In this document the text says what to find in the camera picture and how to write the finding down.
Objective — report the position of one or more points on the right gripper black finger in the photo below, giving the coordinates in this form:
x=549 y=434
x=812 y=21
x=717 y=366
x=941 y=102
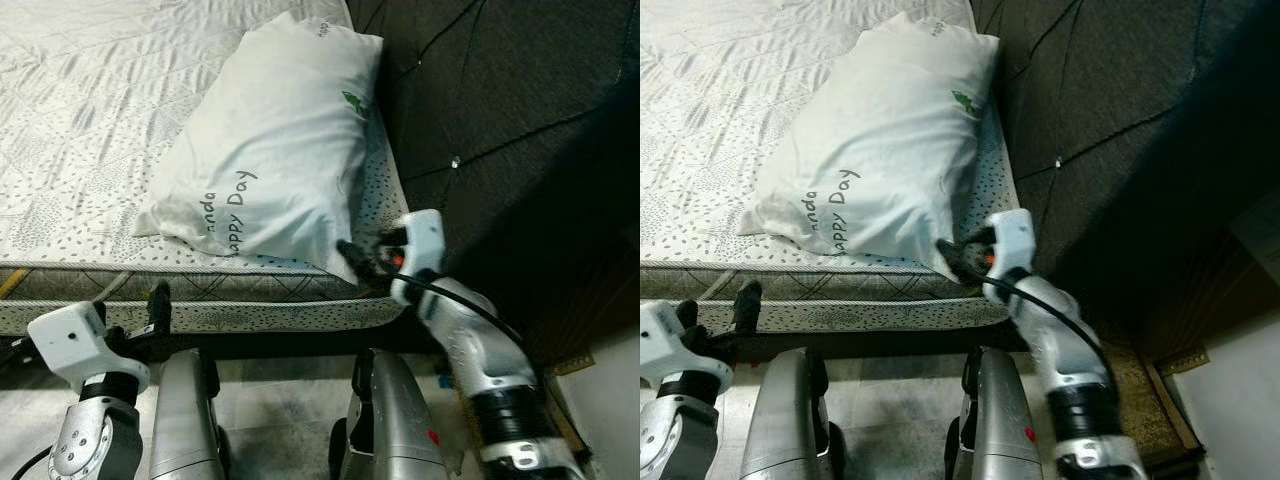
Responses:
x=363 y=275
x=356 y=250
x=960 y=272
x=953 y=250

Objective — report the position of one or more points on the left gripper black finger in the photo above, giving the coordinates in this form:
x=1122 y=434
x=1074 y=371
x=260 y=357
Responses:
x=101 y=314
x=159 y=308
x=690 y=313
x=749 y=306

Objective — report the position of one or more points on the white printed pillow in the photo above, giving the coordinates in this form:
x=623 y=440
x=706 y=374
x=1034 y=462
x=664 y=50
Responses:
x=880 y=140
x=270 y=140

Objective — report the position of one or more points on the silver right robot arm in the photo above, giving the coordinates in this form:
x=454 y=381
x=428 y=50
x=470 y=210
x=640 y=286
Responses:
x=490 y=380
x=1075 y=380

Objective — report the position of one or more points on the silver robot left leg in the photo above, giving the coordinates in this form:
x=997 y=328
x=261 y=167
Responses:
x=790 y=420
x=190 y=420

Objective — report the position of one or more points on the silver robot leg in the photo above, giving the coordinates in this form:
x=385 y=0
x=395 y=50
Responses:
x=1000 y=420
x=190 y=420
x=790 y=420
x=395 y=420

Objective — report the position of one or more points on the silver robot right leg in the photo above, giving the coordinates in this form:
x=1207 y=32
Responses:
x=395 y=420
x=1000 y=420

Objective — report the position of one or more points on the black tufted headboard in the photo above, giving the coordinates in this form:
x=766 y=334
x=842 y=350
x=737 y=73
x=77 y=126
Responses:
x=1120 y=120
x=500 y=120

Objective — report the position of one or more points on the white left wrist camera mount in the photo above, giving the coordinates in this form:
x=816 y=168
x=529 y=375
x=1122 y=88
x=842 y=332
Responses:
x=75 y=345
x=665 y=340

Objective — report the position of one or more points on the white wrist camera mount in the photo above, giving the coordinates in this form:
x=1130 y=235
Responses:
x=425 y=240
x=665 y=340
x=75 y=345
x=1015 y=240

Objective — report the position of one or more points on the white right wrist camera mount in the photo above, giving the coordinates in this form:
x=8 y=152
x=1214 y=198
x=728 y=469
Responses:
x=1015 y=240
x=425 y=240

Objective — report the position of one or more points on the black bed frame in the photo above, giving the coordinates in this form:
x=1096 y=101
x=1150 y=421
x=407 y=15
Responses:
x=880 y=340
x=270 y=342

